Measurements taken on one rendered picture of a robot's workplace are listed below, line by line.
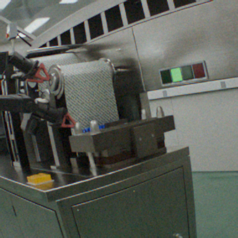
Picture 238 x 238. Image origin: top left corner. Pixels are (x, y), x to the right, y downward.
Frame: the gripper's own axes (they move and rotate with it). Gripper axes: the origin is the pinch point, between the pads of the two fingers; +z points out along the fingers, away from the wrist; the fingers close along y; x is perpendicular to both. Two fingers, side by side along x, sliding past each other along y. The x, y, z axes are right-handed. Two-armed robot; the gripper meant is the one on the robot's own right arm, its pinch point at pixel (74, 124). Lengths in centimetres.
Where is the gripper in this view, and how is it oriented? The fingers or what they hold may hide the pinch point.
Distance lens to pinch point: 145.1
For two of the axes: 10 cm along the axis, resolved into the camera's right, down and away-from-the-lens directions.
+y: 6.0, -0.7, -7.9
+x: 2.3, -9.3, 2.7
